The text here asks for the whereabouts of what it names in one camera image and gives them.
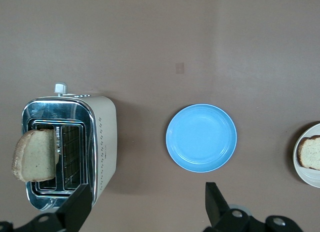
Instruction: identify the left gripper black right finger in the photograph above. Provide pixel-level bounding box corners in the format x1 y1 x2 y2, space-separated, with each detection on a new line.
203 182 305 232

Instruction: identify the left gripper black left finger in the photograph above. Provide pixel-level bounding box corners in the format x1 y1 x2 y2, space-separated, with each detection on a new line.
0 183 93 232

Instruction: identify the white bread slice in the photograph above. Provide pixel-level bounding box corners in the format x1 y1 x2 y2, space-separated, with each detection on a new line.
297 135 320 171
11 128 61 183

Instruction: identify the blue plate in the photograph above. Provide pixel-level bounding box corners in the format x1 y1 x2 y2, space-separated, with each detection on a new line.
165 103 238 174

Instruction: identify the beige plate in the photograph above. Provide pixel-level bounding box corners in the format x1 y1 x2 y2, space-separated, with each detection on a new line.
292 122 320 189

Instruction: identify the cream and chrome toaster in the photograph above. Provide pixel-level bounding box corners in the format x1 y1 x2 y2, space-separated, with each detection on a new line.
21 82 118 212

